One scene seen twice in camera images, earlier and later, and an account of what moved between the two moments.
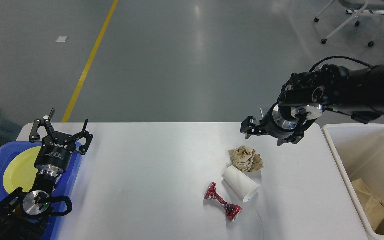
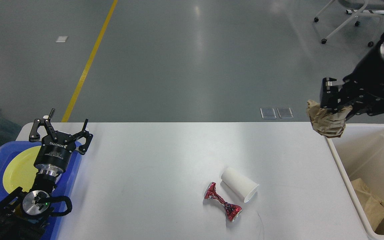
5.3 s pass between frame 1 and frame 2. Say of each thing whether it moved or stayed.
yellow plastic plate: stayed
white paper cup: stayed
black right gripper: moved
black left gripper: stayed
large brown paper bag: stayed
